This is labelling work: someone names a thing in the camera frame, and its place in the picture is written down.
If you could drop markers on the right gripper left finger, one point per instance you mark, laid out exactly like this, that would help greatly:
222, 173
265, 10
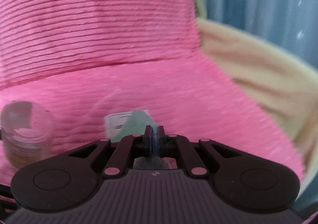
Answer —
126, 151

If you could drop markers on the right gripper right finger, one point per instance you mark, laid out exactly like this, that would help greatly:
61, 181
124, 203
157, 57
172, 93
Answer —
182, 151

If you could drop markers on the green grey cleaning cloth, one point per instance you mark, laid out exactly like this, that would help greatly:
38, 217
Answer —
154, 162

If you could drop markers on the clear plastic jar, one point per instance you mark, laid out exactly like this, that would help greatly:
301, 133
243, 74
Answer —
27, 132

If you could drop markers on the white blanket label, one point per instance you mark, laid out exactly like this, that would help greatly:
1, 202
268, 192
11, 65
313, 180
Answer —
121, 124

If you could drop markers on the blue star curtain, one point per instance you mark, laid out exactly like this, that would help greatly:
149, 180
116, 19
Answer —
291, 24

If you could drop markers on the pink corduroy blanket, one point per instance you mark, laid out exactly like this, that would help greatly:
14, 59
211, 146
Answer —
85, 59

